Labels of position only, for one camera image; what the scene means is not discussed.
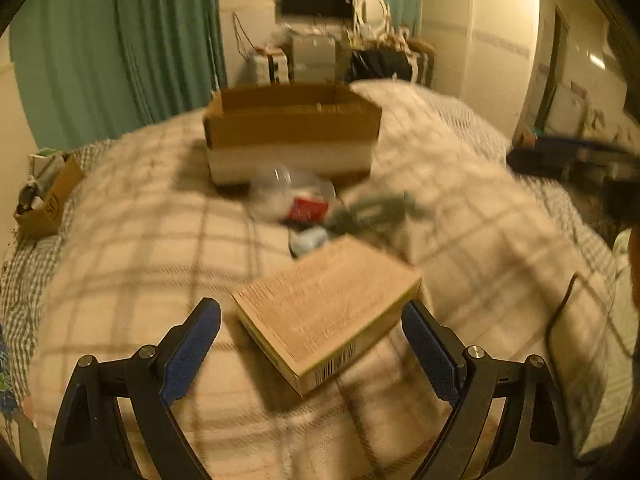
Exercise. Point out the wood-print box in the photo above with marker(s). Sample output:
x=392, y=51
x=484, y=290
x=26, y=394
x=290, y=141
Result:
x=325, y=305

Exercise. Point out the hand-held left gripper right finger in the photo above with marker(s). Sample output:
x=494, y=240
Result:
x=432, y=355

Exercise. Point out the light blue small item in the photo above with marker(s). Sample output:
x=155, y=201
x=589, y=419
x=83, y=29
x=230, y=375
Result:
x=309, y=241

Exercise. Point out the white wardrobe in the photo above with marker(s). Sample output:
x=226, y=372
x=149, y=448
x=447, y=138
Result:
x=480, y=35

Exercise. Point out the small cardboard box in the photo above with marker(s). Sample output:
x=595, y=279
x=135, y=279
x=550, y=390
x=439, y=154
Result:
x=47, y=205

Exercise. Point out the clear plastic bag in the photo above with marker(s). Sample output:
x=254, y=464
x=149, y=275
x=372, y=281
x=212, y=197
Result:
x=280, y=195

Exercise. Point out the open cardboard box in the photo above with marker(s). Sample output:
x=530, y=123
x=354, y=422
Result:
x=292, y=130

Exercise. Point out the grey box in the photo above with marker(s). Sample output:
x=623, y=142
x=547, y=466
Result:
x=313, y=57

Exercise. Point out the white round mirror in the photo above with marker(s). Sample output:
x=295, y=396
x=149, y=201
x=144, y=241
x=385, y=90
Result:
x=372, y=7

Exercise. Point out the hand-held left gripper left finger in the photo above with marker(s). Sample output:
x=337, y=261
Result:
x=192, y=350

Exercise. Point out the red packet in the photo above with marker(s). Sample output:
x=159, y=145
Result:
x=307, y=209

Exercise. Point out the black bag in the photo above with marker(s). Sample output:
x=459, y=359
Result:
x=380, y=65

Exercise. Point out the beige plaid blanket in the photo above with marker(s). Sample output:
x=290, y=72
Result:
x=150, y=270

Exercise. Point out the grey checked bed sheet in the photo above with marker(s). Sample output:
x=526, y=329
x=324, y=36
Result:
x=25, y=280

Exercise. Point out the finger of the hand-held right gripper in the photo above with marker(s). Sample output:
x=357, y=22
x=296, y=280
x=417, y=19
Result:
x=537, y=159

